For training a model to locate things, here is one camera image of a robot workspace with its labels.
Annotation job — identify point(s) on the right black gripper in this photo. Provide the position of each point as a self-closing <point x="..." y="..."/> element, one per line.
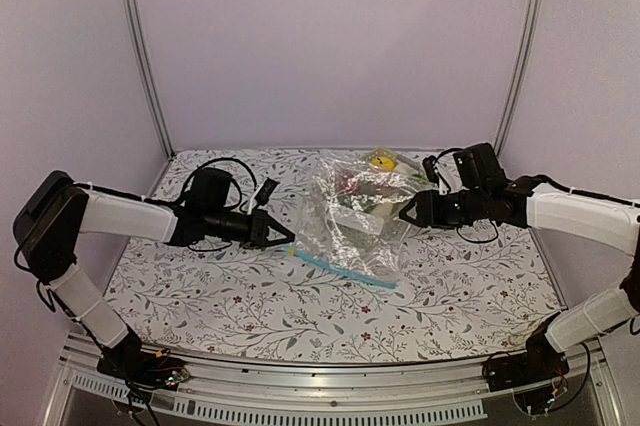
<point x="429" y="212"/>

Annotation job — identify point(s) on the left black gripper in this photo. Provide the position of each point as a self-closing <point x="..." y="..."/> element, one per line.
<point x="260" y="222"/>

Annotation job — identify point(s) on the clear zip top bag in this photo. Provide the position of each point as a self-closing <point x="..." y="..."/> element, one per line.
<point x="349" y="221"/>

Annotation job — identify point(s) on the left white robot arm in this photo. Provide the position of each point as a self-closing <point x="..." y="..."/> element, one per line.
<point x="64" y="217"/>

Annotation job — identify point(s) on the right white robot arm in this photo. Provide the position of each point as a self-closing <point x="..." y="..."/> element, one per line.
<point x="539" y="202"/>

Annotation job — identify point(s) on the beige perforated plastic basket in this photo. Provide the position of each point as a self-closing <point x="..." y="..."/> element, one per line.
<point x="367" y="194"/>

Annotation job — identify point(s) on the yellow toy apple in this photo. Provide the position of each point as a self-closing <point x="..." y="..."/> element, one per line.
<point x="384" y="163"/>

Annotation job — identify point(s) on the floral table mat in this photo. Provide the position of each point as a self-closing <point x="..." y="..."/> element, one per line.
<point x="471" y="292"/>

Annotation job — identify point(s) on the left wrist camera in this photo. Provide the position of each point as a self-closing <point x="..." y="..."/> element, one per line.
<point x="262" y="195"/>

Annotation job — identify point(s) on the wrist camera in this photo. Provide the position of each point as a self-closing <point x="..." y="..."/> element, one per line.
<point x="262" y="195"/>
<point x="433" y="174"/>

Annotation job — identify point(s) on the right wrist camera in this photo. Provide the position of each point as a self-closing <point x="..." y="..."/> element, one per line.
<point x="433" y="174"/>

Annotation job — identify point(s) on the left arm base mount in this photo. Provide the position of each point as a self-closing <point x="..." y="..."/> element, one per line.
<point x="128" y="360"/>

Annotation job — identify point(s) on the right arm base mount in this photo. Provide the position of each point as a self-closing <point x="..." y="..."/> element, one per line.
<point x="538" y="362"/>

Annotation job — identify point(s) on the right aluminium frame post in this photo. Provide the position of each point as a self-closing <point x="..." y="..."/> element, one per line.
<point x="522" y="57"/>

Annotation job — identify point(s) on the aluminium frame post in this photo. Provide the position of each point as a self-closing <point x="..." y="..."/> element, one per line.
<point x="141" y="54"/>
<point x="522" y="57"/>

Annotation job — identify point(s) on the left aluminium frame post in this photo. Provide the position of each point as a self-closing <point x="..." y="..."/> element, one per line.
<point x="141" y="54"/>

